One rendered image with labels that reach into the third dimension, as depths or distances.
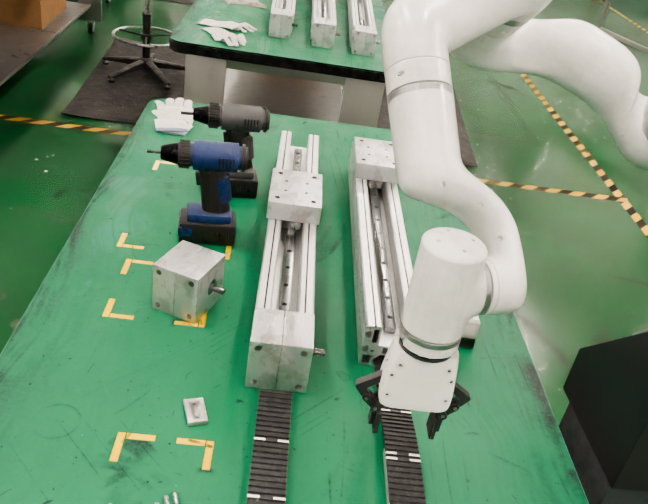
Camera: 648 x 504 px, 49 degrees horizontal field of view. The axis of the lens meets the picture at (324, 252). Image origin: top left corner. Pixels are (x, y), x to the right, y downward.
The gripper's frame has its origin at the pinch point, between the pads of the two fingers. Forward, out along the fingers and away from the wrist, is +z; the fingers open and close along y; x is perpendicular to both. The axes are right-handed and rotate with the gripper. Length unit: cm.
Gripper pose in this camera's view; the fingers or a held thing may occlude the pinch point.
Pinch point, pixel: (403, 423)
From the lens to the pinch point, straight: 107.4
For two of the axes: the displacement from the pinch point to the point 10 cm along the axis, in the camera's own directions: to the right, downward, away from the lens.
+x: 0.1, -5.2, 8.5
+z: -1.5, 8.4, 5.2
